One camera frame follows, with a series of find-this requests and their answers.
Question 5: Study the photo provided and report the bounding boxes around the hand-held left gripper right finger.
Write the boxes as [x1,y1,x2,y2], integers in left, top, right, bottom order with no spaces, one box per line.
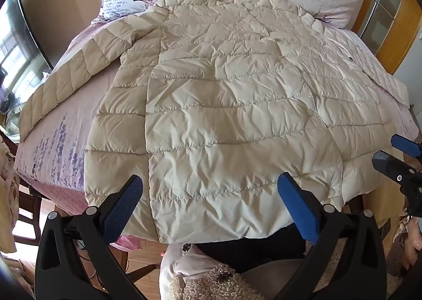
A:
[277,172,388,300]

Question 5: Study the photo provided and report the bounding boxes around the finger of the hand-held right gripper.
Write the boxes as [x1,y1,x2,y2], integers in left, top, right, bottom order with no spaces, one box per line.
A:
[391,133,422,158]
[372,151,422,188]

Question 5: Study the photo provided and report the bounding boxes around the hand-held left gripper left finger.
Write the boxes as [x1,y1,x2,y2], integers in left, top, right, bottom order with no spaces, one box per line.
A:
[35,174,144,300]

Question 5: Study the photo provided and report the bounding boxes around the cream puffer jacket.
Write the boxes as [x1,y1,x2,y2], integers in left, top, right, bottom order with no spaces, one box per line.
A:
[18,0,411,244]

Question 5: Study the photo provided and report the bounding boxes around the person's dark pants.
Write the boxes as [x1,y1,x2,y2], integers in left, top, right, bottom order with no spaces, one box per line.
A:
[197,224,308,275]

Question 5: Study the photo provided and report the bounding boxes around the dark wooden chair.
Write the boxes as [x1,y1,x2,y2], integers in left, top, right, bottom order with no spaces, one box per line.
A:
[0,129,45,243]

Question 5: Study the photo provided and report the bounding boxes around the person's fleece top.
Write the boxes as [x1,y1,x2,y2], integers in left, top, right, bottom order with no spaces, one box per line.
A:
[159,242,266,300]

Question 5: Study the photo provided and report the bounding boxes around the cream floral hanging cloth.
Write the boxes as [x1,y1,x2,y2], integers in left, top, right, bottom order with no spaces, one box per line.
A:
[0,137,21,253]

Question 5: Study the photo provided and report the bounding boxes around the wooden framed glass partition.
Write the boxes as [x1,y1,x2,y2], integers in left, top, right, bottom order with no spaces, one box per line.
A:
[351,0,422,75]

